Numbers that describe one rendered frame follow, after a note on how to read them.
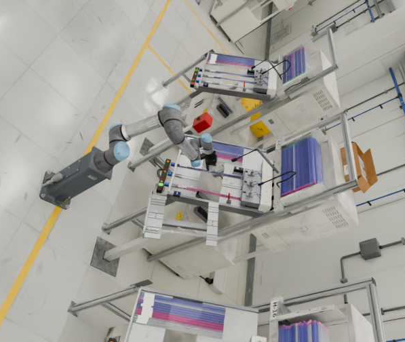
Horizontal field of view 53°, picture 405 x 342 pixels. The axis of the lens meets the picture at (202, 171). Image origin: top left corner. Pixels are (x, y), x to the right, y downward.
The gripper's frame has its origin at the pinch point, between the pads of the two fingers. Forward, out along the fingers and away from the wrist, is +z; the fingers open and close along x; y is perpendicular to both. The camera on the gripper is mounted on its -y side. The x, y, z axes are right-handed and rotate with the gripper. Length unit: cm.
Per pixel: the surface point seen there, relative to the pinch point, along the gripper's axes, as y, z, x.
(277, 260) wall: 51, 177, 39
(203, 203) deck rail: 0.4, 1.7, -32.2
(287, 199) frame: 60, -6, -34
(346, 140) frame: 101, -25, 6
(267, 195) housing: 46, 5, -21
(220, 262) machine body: 5, 78, -32
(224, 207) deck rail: 15.5, 5.6, -32.2
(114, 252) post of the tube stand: -69, 31, -58
